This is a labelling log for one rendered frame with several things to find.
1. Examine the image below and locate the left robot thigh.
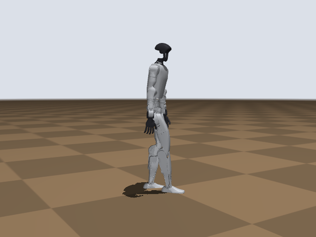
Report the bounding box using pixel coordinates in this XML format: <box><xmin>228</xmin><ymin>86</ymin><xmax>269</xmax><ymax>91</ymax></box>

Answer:
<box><xmin>148</xmin><ymin>113</ymin><xmax>164</xmax><ymax>156</ymax></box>

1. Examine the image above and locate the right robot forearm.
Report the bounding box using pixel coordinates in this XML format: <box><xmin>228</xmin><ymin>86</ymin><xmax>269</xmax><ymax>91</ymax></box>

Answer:
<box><xmin>146</xmin><ymin>87</ymin><xmax>156</xmax><ymax>117</ymax></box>

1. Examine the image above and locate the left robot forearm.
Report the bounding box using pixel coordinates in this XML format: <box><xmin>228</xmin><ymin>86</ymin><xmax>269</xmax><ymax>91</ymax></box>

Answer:
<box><xmin>159</xmin><ymin>95</ymin><xmax>166</xmax><ymax>114</ymax></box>

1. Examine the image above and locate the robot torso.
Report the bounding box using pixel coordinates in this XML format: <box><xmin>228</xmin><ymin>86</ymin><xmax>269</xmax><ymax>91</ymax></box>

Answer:
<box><xmin>147</xmin><ymin>61</ymin><xmax>168</xmax><ymax>114</ymax></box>

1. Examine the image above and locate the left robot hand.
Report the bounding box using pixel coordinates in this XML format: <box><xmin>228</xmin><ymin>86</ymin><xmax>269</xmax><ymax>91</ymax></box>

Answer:
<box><xmin>163</xmin><ymin>109</ymin><xmax>171</xmax><ymax>127</ymax></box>

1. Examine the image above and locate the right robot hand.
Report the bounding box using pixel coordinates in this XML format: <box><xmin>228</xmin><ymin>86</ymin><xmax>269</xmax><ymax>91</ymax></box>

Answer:
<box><xmin>144</xmin><ymin>111</ymin><xmax>157</xmax><ymax>134</ymax></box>

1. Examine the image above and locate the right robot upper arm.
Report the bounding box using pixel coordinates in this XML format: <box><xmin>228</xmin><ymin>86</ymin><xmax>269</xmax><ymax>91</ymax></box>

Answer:
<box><xmin>147</xmin><ymin>65</ymin><xmax>159</xmax><ymax>96</ymax></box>

